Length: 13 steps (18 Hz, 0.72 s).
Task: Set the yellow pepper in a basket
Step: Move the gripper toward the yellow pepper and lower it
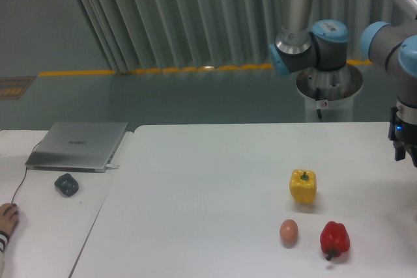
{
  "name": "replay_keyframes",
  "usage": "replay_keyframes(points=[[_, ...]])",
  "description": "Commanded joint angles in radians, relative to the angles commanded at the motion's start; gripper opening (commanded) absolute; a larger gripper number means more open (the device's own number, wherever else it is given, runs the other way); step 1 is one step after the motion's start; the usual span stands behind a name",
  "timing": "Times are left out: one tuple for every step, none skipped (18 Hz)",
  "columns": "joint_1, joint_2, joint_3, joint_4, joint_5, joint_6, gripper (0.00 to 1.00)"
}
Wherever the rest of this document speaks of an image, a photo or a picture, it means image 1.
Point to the silver closed laptop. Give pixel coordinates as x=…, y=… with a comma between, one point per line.
x=86, y=147

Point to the red bell pepper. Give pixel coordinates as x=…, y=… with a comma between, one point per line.
x=334, y=240

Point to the brown egg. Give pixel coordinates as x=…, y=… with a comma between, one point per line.
x=289, y=231

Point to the yellow bell pepper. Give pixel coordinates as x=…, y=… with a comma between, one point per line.
x=303, y=186

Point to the person's hand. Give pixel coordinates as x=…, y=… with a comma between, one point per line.
x=9, y=217

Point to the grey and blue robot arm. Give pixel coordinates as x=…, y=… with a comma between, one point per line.
x=318, y=54

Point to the grey pleated curtain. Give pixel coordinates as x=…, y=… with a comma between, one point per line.
x=143, y=34

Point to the striped sleeve forearm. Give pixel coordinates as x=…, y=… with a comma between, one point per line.
x=4, y=239

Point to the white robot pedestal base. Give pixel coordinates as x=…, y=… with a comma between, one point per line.
x=329, y=96

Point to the small black plastic holder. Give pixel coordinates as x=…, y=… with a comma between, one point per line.
x=67, y=185

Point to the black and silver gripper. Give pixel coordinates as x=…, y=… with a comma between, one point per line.
x=402, y=128

